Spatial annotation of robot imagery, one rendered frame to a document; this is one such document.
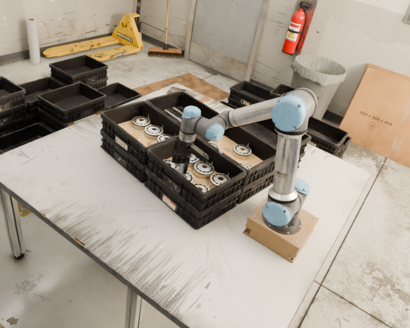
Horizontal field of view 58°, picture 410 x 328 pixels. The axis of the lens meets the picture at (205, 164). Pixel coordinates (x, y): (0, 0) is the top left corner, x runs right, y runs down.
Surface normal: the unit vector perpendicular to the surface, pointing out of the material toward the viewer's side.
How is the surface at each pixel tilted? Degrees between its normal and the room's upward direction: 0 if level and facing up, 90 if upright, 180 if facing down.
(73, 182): 0
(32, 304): 0
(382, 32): 90
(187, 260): 0
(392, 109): 78
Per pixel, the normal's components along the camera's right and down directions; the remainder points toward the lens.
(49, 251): 0.17, -0.79
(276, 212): -0.55, 0.50
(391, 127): -0.50, 0.20
